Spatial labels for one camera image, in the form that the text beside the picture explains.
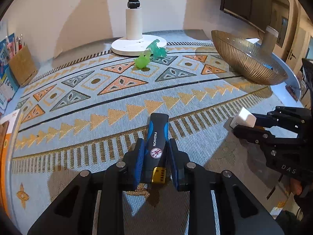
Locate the white desk lamp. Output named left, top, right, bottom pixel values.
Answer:
left=111, top=0, right=167, bottom=56

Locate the standing booklets stack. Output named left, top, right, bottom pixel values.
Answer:
left=0, top=21, right=19, bottom=115

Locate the white power adapter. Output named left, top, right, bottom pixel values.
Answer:
left=230, top=107, right=257, bottom=128

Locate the black blue utility knife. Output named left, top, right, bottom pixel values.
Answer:
left=141, top=113, right=169, bottom=184

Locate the cork pen holder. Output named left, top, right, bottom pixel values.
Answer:
left=8, top=45, right=38, bottom=87

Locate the orange white book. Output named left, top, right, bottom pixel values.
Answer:
left=1, top=109, right=22, bottom=217

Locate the light green dinosaur toy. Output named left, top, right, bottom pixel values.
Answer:
left=134, top=50, right=151, bottom=70

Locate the brown leather notebook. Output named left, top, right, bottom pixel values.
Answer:
left=0, top=121, right=10, bottom=151

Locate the dark green dinosaur toy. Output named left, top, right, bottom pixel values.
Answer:
left=147, top=39, right=167, bottom=61

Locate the black wall television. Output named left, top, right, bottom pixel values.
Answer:
left=220, top=0, right=290, bottom=47

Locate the amber ribbed glass bowl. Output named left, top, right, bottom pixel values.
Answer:
left=211, top=30, right=288, bottom=85

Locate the person right hand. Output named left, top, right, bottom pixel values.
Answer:
left=290, top=178, right=302, bottom=195

